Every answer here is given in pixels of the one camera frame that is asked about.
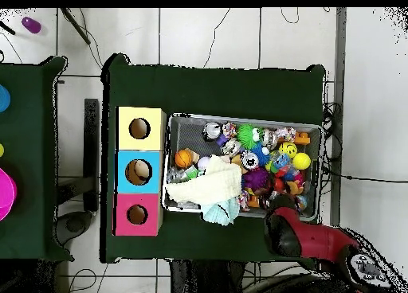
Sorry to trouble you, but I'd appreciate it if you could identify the cream waffle cloth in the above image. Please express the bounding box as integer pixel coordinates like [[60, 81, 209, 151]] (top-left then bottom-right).
[[165, 154, 243, 207]]

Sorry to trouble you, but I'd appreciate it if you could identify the black crushed soda can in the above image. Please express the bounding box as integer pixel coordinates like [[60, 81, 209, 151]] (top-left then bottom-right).
[[240, 150, 260, 170]]

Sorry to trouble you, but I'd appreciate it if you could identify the light teal cloth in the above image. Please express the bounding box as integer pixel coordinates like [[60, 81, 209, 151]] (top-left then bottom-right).
[[201, 197, 240, 227]]

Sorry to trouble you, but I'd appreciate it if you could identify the tan brown plush toy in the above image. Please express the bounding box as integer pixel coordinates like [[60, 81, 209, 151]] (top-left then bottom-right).
[[285, 180, 304, 196]]

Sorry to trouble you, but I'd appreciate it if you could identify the plain yellow ball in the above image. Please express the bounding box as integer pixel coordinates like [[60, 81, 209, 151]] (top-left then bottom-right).
[[292, 152, 312, 170]]

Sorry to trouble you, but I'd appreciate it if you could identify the shallow clear mesh bin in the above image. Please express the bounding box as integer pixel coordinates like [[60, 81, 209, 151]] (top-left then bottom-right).
[[160, 111, 324, 222]]

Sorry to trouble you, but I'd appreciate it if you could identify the wooden box with three holes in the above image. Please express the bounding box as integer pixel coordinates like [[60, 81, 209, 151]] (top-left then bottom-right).
[[112, 106, 167, 237]]

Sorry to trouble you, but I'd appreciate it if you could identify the small orange basketball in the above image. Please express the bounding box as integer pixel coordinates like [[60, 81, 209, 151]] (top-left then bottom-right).
[[174, 148, 194, 170]]

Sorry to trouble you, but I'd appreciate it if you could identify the silver crushed can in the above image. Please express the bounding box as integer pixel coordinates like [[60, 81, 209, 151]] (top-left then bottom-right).
[[203, 121, 223, 142]]

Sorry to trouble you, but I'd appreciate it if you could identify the green fuzzy toy with eyes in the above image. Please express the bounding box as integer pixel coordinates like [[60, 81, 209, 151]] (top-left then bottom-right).
[[237, 123, 263, 149]]

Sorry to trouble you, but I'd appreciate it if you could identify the yellow smiley face ball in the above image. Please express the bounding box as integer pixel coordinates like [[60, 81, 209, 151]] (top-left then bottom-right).
[[278, 141, 298, 158]]

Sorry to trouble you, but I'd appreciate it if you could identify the black upright panel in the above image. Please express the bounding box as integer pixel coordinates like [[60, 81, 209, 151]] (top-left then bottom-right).
[[83, 98, 100, 213]]

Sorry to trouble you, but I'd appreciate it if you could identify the dark green side table cloth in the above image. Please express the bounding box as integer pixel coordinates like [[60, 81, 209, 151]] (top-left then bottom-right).
[[0, 55, 74, 262]]

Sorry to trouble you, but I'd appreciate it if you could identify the black rod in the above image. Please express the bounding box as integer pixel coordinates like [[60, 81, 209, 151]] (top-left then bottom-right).
[[60, 7, 92, 45]]

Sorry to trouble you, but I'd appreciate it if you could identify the magenta plastic bowl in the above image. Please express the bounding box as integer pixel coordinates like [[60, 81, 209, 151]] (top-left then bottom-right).
[[0, 166, 18, 222]]

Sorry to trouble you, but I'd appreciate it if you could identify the blue plastic cup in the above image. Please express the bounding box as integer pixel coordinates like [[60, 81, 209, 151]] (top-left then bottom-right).
[[0, 84, 11, 113]]

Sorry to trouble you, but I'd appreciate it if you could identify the purple bottle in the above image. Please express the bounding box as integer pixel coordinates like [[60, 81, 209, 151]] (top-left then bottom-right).
[[21, 16, 42, 35]]

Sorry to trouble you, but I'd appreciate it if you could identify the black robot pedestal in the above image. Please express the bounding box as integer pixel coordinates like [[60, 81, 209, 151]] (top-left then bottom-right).
[[170, 259, 246, 293]]

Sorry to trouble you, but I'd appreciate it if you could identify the black cable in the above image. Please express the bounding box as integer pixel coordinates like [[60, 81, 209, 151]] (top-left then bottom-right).
[[321, 165, 408, 184]]

